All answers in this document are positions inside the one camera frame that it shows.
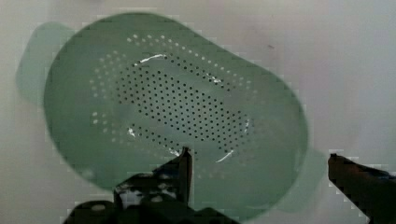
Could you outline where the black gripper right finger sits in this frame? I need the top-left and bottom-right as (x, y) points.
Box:
(328, 153), (396, 224)

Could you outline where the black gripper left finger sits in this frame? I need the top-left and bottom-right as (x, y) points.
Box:
(113, 147), (192, 209)

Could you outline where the green plastic strainer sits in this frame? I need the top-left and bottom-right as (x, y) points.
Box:
(16, 13), (325, 221)

